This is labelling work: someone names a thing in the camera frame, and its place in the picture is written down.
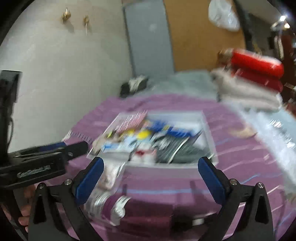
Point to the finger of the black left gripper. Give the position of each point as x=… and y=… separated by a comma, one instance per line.
x=75, y=150
x=50, y=147

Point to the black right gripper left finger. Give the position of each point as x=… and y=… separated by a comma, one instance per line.
x=45, y=221

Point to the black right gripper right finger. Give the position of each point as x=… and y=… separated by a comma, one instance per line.
x=256, y=221

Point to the blue white bandage packet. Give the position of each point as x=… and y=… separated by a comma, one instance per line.
x=127, y=145

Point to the yellow and blue packet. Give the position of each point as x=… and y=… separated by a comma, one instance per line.
x=129, y=136

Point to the pink glitter pouch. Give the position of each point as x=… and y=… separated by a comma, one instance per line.
x=129, y=121

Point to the white plush dog toy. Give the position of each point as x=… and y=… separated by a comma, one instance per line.
x=144, y=154

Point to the blue cartoon packet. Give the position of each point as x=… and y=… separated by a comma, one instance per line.
x=161, y=129

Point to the clear bag of socks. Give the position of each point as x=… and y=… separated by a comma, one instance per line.
x=111, y=176

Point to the person's left hand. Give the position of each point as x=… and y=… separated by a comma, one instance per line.
x=17, y=209

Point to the white cardboard box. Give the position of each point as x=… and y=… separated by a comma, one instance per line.
x=183, y=119

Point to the purple striped bed sheet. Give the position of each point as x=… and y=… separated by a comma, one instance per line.
x=246, y=159

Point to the clear plastic wrap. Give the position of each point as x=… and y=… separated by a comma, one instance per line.
x=277, y=131

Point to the dark green plaid cloth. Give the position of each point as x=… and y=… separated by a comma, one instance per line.
x=173, y=151

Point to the folded white quilt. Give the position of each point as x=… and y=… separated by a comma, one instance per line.
x=245, y=93

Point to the grey blanket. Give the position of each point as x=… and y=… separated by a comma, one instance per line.
x=197, y=83

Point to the white plastic bag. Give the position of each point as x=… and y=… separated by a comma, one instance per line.
x=221, y=14

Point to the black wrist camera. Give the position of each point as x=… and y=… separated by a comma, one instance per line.
x=9, y=92

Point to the gold wall hook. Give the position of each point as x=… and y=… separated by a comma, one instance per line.
x=66, y=15
x=86, y=21

